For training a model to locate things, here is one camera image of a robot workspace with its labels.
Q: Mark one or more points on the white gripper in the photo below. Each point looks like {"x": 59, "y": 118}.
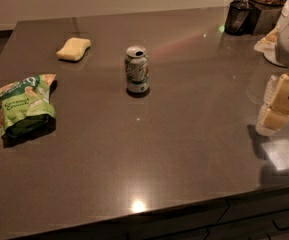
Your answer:
{"x": 276, "y": 94}

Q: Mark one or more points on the green rice chip bag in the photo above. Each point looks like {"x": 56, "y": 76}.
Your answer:
{"x": 25, "y": 105}

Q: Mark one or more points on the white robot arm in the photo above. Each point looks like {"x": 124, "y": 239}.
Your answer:
{"x": 274, "y": 113}

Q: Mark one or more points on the white wipes canister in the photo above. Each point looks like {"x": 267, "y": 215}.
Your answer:
{"x": 271, "y": 46}

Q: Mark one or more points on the black mesh pen cup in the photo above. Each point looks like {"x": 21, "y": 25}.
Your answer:
{"x": 238, "y": 17}

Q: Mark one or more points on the green white soda can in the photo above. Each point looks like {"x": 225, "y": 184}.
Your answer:
{"x": 137, "y": 69}

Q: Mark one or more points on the yellow sponge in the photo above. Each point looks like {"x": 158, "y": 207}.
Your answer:
{"x": 74, "y": 49}

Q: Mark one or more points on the black drawer handle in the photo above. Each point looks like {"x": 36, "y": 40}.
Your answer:
{"x": 281, "y": 224}

